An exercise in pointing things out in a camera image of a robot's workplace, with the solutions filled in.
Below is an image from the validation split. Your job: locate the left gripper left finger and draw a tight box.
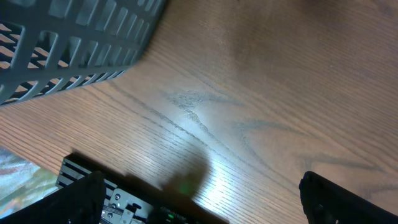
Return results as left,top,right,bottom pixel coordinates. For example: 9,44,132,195
1,171,106,224

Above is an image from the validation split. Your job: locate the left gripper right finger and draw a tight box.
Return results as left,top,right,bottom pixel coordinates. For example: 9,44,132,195
299,171,397,224

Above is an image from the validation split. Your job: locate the grey plastic mesh basket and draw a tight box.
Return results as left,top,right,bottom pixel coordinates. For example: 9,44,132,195
1,0,167,106

